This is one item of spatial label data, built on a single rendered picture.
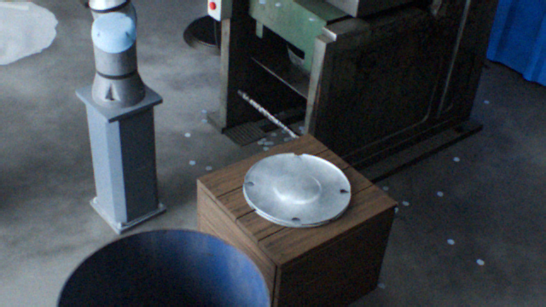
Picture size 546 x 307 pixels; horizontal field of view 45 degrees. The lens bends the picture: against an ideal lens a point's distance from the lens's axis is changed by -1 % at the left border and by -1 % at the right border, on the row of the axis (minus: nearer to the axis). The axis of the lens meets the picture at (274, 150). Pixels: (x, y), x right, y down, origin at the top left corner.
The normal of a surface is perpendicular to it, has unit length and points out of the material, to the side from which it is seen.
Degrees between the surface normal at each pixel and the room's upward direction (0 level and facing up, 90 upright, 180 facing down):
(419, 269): 0
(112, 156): 90
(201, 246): 88
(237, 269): 88
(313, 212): 0
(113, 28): 7
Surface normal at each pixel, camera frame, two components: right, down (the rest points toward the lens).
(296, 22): -0.79, 0.33
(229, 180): 0.07, -0.79
